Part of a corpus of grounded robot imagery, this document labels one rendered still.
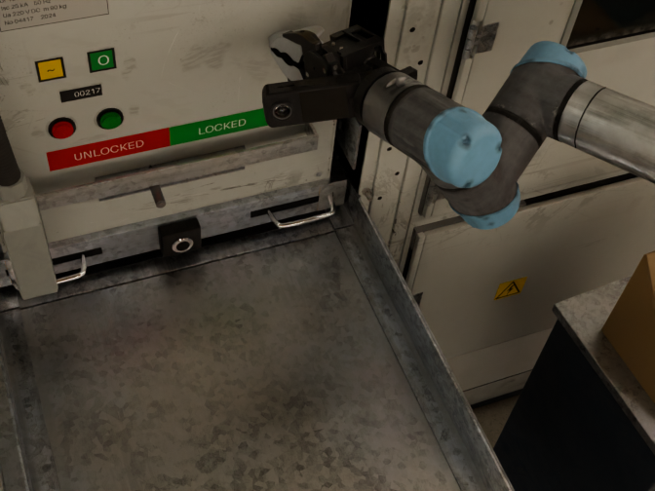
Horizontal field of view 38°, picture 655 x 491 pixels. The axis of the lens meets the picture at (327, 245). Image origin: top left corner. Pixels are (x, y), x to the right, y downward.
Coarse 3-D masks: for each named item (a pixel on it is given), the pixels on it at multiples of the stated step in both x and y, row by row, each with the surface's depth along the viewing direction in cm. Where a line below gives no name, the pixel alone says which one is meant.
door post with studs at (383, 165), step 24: (408, 0) 117; (432, 0) 118; (408, 24) 120; (432, 24) 121; (408, 48) 123; (384, 144) 137; (384, 168) 141; (360, 192) 144; (384, 192) 146; (384, 216) 151; (384, 240) 156
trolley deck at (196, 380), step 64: (256, 256) 144; (320, 256) 145; (64, 320) 134; (128, 320) 135; (192, 320) 136; (256, 320) 137; (320, 320) 138; (0, 384) 127; (64, 384) 128; (128, 384) 129; (192, 384) 130; (256, 384) 131; (320, 384) 131; (384, 384) 132; (0, 448) 122; (64, 448) 122; (128, 448) 123; (192, 448) 124; (256, 448) 125; (320, 448) 125; (384, 448) 126
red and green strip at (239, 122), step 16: (256, 112) 128; (176, 128) 125; (192, 128) 126; (208, 128) 127; (224, 128) 128; (240, 128) 129; (96, 144) 122; (112, 144) 123; (128, 144) 124; (144, 144) 125; (160, 144) 126; (48, 160) 121; (64, 160) 122; (80, 160) 123; (96, 160) 124
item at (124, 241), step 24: (336, 168) 146; (288, 192) 142; (312, 192) 144; (336, 192) 146; (168, 216) 137; (192, 216) 138; (216, 216) 140; (240, 216) 142; (264, 216) 144; (288, 216) 147; (72, 240) 133; (96, 240) 134; (120, 240) 136; (144, 240) 138; (0, 264) 131; (72, 264) 136
